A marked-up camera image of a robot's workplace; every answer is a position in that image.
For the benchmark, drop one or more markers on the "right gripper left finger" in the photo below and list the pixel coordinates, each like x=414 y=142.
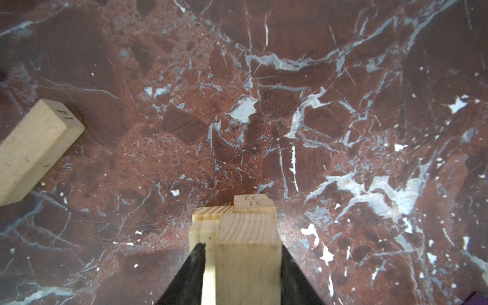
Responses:
x=186 y=287

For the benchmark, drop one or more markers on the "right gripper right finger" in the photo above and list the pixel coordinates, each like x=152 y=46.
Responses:
x=296 y=290

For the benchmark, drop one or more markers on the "wood block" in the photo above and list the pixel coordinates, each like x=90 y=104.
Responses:
x=211 y=213
x=205 y=232
x=248 y=259
x=34 y=146
x=255 y=203

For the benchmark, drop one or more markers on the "purple block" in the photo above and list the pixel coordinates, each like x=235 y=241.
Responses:
x=476 y=298

